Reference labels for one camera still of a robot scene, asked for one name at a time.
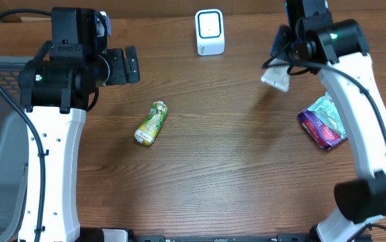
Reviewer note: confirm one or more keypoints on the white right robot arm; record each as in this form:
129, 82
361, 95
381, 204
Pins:
338, 53

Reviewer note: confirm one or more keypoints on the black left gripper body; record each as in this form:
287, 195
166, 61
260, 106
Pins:
131, 64

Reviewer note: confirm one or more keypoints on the white barcode scanner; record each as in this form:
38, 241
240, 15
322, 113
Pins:
210, 34

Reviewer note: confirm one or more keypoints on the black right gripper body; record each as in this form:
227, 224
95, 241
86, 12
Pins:
279, 45

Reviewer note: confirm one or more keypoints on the white tube gold cap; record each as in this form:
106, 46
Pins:
276, 75

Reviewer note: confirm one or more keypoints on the green wet wipes pack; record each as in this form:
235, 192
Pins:
325, 109

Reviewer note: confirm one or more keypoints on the red floral pantyliner pack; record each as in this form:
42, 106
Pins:
323, 136

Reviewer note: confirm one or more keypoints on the brown cardboard backdrop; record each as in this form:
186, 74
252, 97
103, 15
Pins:
153, 8

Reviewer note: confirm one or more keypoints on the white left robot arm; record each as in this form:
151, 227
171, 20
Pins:
55, 87

